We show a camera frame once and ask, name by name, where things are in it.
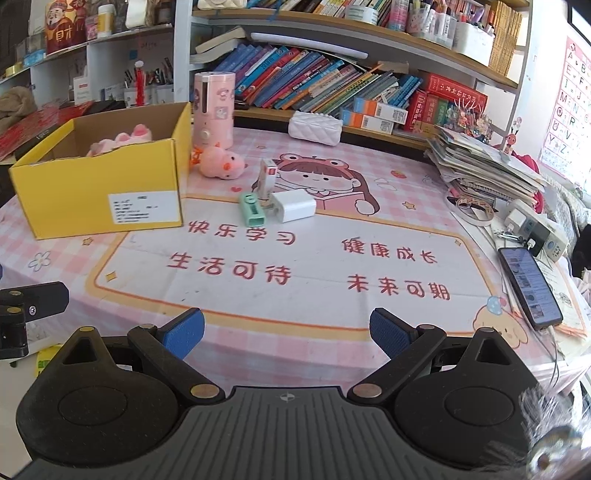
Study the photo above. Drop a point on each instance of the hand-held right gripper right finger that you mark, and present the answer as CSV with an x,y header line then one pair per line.
x,y
388,330

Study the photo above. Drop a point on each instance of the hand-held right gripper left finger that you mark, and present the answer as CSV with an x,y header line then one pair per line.
x,y
182,334

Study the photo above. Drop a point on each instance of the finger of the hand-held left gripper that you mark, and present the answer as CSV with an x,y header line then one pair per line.
x,y
14,339
46,300

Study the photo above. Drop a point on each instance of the yellow cardboard box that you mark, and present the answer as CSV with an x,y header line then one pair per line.
x,y
92,194

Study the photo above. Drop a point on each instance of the mint green small case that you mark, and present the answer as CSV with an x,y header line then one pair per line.
x,y
251,207

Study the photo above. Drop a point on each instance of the white charger adapter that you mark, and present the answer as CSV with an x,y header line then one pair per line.
x,y
295,205

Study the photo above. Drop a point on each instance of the pink chick plush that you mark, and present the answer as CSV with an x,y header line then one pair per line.
x,y
221,162

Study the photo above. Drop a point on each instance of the pink pig plush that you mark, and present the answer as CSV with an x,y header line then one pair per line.
x,y
122,138

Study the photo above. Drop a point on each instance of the small white red box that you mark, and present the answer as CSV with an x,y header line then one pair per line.
x,y
268,177

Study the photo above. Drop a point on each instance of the yellow green packet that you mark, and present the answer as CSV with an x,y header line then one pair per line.
x,y
46,362

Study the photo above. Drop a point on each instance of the pink printed tablecloth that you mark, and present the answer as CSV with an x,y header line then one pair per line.
x,y
300,314

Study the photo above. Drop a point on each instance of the black smartphone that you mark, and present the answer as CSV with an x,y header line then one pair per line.
x,y
528,286

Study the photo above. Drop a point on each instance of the patterned tape roll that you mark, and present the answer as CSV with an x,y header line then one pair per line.
x,y
467,201

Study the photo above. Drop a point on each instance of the metal clip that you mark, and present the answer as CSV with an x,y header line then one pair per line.
x,y
508,234

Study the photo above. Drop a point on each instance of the small white charger plug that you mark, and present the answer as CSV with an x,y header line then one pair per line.
x,y
533,247

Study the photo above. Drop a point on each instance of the red patterned box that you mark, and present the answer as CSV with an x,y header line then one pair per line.
x,y
27,129

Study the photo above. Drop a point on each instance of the loose paper sheets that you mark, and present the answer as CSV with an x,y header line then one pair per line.
x,y
570,295

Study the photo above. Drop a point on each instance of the white power strip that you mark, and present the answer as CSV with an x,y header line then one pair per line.
x,y
554,240

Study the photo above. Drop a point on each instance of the stack of papers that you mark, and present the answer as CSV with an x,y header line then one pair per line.
x,y
485,166

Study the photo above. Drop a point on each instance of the brown cloth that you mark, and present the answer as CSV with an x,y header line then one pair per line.
x,y
16,106

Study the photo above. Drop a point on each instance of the pale pink cloth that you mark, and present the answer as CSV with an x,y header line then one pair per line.
x,y
582,286

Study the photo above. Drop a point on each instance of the black case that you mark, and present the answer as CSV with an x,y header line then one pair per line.
x,y
104,107

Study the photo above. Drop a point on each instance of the orange blue box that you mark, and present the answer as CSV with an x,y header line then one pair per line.
x,y
364,122
381,110

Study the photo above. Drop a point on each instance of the white box red label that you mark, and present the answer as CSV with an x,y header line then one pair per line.
x,y
84,91

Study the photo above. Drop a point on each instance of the dark cloth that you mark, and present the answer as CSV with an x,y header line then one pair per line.
x,y
584,244

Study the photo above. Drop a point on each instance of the white quilted pouch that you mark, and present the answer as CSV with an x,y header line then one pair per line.
x,y
314,127

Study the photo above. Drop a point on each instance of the red bag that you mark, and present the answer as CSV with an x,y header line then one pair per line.
x,y
526,161

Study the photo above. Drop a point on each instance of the blue white box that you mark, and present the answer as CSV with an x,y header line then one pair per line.
x,y
113,92

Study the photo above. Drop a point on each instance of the grey fuzzy blanket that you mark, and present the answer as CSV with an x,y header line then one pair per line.
x,y
563,198

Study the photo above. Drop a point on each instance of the white pen cup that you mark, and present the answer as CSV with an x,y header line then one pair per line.
x,y
164,90
135,94

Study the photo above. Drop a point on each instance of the colourful ornament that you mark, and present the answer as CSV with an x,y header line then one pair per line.
x,y
471,120

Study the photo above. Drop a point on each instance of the pink humidifier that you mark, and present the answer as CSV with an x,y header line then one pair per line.
x,y
212,110

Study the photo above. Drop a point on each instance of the red ant figure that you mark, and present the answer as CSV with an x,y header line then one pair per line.
x,y
510,138

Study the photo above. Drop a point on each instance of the white shelf unit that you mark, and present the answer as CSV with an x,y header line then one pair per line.
x,y
106,60

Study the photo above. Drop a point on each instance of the red boxed book set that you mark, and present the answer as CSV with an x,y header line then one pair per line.
x,y
457,90

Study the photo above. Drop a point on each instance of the row of leaning colourful books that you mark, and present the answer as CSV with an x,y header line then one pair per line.
x,y
300,78

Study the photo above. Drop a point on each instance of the red figure printed box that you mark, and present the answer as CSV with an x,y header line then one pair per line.
x,y
64,27

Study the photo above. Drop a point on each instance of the pink jar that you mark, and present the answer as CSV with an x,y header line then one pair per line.
x,y
91,27

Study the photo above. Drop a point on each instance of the white jar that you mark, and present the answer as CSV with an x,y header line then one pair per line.
x,y
105,23

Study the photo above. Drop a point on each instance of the white wooden bookshelf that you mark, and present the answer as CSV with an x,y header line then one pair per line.
x,y
182,46

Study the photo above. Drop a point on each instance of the pink alphabet poster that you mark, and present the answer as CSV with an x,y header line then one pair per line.
x,y
570,106

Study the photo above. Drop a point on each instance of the thick beige book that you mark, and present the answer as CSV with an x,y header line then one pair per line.
x,y
221,41

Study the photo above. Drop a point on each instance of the white long lamp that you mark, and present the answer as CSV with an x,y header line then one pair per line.
x,y
314,39

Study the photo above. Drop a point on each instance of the white storage box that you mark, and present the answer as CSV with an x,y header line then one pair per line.
x,y
473,41

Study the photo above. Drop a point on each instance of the white small bag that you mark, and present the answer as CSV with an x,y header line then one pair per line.
x,y
138,11

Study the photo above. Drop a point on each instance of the white pen holder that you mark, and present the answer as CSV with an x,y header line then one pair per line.
x,y
431,27

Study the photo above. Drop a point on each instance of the clear spray bottle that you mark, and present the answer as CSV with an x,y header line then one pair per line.
x,y
399,16

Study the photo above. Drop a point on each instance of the row of yellow books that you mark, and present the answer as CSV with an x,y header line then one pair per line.
x,y
505,37

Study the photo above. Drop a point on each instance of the grey tape roll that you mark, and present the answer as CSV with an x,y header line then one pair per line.
x,y
362,14

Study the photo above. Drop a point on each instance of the row of thin books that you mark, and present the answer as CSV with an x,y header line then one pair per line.
x,y
332,7

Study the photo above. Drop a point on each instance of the cream quilted handbag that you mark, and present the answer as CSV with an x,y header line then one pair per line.
x,y
214,3

